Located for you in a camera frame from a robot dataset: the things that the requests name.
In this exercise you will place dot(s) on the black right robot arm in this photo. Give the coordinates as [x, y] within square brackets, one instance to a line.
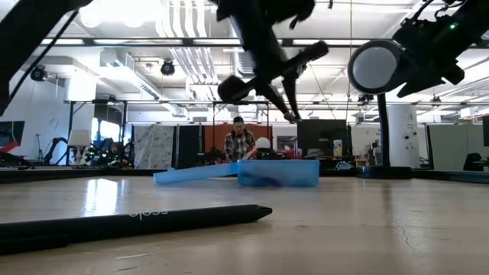
[477, 19]

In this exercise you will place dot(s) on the black cabinet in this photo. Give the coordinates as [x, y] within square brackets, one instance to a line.
[321, 135]

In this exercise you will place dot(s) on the grey patterned curtain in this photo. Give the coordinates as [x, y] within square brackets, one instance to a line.
[153, 147]

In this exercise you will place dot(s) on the black desk lamp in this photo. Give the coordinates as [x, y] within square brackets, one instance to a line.
[374, 66]

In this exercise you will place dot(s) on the black gloss-print marker pen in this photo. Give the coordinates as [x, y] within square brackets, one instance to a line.
[153, 223]

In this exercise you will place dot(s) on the white cylindrical column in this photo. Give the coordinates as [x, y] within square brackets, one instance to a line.
[403, 133]

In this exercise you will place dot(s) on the white shade table lamp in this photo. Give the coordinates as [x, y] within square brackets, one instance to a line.
[79, 138]

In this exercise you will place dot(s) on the blue plastic box lid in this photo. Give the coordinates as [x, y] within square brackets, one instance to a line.
[191, 175]

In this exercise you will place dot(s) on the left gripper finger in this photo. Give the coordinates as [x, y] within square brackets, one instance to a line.
[277, 101]
[292, 95]

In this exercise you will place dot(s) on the black round ceiling fan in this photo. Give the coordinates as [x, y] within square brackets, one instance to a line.
[39, 73]
[167, 68]

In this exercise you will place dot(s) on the person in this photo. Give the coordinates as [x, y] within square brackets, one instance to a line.
[238, 147]

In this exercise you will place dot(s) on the black office chair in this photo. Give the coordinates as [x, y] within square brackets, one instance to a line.
[473, 162]

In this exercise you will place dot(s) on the white dome object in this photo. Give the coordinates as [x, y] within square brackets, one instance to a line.
[263, 143]

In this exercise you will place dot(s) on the orange partition panel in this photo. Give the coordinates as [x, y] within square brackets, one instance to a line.
[214, 133]

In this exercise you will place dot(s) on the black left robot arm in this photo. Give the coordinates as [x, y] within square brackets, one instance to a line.
[26, 34]

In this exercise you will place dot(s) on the blue plastic supply box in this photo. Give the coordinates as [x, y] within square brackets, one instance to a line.
[279, 172]

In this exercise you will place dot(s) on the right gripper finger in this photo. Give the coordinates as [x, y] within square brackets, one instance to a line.
[420, 86]

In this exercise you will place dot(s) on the grey partition wall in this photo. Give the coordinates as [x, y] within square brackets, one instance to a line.
[447, 147]

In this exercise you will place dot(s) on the black wall monitor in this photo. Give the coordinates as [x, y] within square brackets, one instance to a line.
[11, 131]

